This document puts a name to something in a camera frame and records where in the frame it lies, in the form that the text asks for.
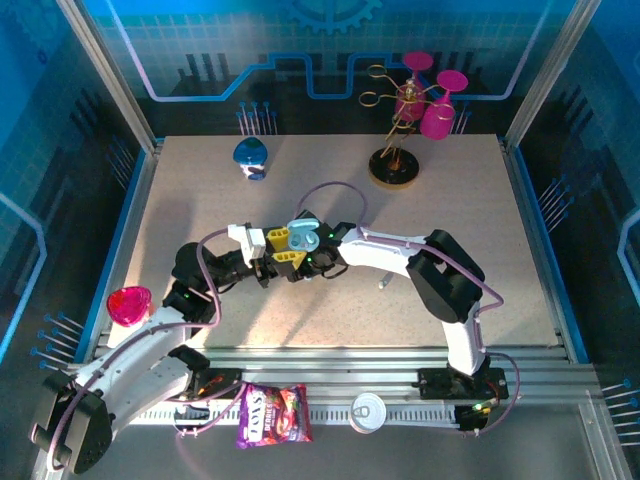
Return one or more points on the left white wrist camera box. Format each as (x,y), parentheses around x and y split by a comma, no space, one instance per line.
(247,240)

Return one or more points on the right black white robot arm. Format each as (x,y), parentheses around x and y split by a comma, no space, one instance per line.
(380,252)

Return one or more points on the pink wine glass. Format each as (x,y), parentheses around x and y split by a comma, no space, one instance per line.
(418,61)
(436,125)

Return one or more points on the silver tin can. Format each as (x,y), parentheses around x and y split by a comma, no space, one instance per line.
(367,412)

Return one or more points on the blue cup on table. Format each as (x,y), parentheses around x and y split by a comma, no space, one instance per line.
(250,152)

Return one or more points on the pink plastic cup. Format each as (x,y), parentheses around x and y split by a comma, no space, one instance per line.
(127,305)

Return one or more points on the aluminium profile rail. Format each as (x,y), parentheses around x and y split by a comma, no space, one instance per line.
(325,370)

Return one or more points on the small circuit board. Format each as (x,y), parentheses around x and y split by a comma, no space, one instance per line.
(472,415)
(192,417)

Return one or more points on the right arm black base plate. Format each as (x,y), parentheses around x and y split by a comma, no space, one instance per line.
(435,385)

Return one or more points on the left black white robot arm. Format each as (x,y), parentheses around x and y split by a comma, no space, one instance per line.
(130,370)

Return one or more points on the purple candy bag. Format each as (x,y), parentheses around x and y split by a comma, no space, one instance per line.
(272,415)

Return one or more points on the blue earbud charging case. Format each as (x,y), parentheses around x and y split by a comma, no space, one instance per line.
(305,242)

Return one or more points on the aluminium frame post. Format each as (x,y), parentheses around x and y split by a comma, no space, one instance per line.
(111,75)
(548,75)

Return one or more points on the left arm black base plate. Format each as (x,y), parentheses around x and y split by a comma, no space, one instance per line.
(231,377)

